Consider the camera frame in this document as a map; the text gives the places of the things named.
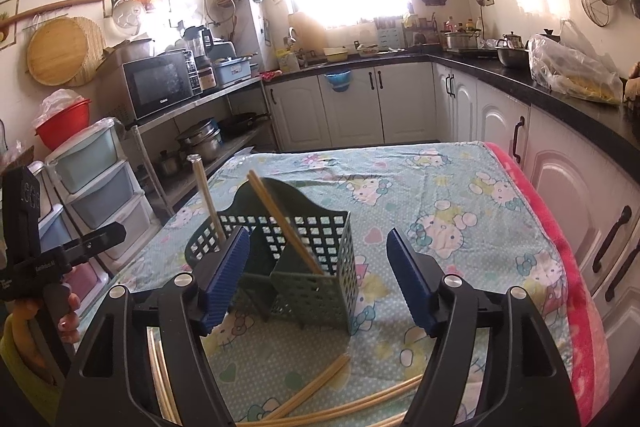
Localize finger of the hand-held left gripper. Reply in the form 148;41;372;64
41;222;127;269

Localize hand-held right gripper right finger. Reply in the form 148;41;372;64
386;227;583;427

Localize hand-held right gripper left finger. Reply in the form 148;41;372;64
55;226;251;427

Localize bamboo chopstick pair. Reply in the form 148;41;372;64
246;171;327;278
146;327;183;426
240;374;425;426
187;154;228;244
277;353;352;414

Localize green plastic utensil basket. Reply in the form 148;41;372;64
185;177;358;337

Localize person's left forearm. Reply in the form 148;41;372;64
0;322;66;408

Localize person's left hand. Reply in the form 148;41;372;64
12;293;82;370

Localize plastic drawer unit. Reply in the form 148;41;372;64
27;119;162;310

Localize cartoon cat printed tablecloth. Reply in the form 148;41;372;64
107;139;573;427

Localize red plastic basin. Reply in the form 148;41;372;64
34;99;94;152

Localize small steel pot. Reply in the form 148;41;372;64
159;150;184;178

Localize stacked steel pots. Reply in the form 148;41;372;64
176;118;224;162

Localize black frying pan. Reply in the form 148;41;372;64
219;112;271;138

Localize black microwave oven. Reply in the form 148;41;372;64
122;48;203;120

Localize round wooden cutting board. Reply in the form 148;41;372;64
26;18;91;86

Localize white kitchen cabinets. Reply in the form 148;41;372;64
262;59;640;360

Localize round bamboo tray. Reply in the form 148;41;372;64
65;17;107;88

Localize metal shelf rack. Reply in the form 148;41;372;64
125;77;281;214

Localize blue and white appliance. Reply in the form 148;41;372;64
212;55;254;88

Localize blue hanging bin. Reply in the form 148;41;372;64
324;71;352;94

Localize blender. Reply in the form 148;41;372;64
182;25;216;90

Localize wooden rolling pin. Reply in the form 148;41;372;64
0;0;109;32

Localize small white fan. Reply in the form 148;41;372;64
112;0;147;39

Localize yellow container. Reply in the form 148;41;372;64
277;48;301;73

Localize black countertop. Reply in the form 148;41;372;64
260;48;640;170

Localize steel cooking pot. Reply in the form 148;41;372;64
443;31;482;52

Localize steel bowl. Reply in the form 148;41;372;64
495;46;531;68

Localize teal desktop drawer organizer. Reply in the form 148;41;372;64
376;18;405;50

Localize clear plastic bag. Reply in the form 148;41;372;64
528;19;624;106

